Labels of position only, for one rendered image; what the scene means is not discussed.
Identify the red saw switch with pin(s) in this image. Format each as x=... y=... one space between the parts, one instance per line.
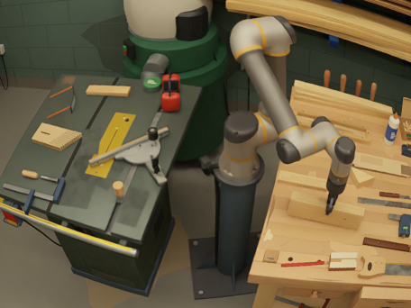
x=11 y=220

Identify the small brown ruler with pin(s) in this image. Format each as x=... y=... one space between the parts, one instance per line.
x=389 y=194

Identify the light wooden block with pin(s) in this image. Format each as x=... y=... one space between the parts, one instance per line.
x=108 y=90

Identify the wooden lumber rack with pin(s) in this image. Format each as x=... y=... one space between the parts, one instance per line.
x=321 y=19

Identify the steel ruler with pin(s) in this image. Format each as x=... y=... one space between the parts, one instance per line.
x=385 y=202

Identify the small blue block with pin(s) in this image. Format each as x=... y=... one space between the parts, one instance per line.
x=406 y=149

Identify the black mitre gauge lever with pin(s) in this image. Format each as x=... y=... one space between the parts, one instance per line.
x=155 y=165

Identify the orange-armed safety glasses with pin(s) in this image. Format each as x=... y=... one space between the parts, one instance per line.
x=72 y=99

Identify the red pencil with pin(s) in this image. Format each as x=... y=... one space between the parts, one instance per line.
x=302 y=264

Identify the wooden featherboard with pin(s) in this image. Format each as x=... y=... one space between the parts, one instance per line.
x=54 y=136

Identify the yellow and grey fence rail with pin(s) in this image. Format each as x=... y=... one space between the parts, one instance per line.
x=73 y=233

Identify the green dust collector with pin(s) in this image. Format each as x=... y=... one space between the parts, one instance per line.
x=192 y=64

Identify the yellow throat plate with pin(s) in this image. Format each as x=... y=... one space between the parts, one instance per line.
x=117 y=128

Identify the wooden workbench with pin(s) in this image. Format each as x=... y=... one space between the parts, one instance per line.
x=305 y=243

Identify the green round tin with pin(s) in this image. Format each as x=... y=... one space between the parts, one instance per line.
x=151 y=83

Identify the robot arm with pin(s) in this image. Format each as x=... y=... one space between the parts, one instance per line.
x=266 y=96

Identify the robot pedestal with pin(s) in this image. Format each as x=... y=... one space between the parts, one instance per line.
x=236 y=224

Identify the thin beige wooden sheet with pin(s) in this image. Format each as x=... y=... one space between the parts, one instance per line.
x=382 y=163

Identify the black mitre gauge knob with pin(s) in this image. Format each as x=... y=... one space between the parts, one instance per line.
x=152 y=133

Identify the grey mitre gauge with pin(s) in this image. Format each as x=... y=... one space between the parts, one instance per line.
x=136 y=154

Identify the wooden dowel box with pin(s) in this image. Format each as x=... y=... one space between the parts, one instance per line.
x=407 y=122

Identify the pine test piece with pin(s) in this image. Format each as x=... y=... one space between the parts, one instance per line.
x=308 y=208

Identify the small wooden sanding block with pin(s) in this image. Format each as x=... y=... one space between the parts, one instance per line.
x=270 y=256

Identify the ridged wooden block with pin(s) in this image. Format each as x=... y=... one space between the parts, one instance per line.
x=298 y=180

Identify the dark brown wooden strip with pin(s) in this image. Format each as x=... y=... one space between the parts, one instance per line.
x=385 y=243

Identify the blue bar clamp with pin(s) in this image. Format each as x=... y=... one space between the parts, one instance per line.
x=59 y=191

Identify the green table saw body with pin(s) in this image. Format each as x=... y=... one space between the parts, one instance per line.
x=106 y=256

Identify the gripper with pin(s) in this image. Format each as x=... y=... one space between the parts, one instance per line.
x=335 y=190

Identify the white and wooden block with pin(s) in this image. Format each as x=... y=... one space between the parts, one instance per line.
x=343 y=261

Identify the triangular wooden wedge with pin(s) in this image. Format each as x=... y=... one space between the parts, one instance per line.
x=361 y=177

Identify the wooden trough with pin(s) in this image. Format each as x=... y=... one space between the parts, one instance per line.
x=340 y=105

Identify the white glue bottle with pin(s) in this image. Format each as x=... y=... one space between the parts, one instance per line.
x=391 y=130

